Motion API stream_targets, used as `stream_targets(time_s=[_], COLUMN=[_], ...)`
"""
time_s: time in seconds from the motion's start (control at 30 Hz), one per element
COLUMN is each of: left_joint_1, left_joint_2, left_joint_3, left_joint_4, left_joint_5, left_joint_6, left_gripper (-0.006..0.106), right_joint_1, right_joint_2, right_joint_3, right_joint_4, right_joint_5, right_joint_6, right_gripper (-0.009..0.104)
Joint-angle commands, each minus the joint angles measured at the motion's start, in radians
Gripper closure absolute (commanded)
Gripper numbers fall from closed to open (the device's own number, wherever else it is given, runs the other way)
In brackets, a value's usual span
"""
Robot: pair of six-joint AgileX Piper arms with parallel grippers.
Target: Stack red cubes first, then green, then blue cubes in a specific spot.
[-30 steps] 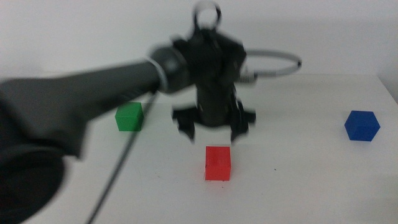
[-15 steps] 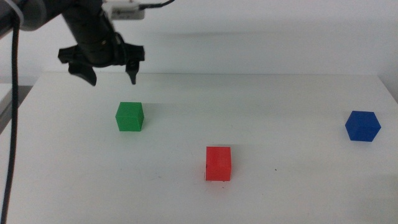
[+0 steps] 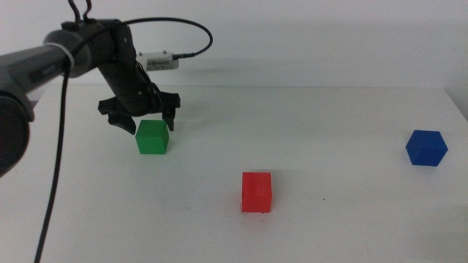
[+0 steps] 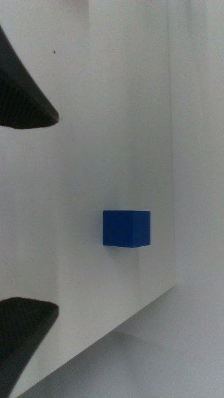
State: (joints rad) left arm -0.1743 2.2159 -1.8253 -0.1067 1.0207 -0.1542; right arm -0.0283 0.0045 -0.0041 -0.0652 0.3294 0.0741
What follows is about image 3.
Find green cube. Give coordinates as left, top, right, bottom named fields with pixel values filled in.
left=135, top=119, right=170, bottom=155

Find red cube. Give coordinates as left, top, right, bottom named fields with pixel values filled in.
left=241, top=172, right=273, bottom=213

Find blue cube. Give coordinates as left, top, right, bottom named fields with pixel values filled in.
left=405, top=129, right=449, bottom=167

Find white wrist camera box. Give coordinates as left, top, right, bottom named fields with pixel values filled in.
left=137, top=50, right=181, bottom=72

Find long black camera cable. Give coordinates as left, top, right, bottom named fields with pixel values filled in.
left=34, top=17, right=214, bottom=263

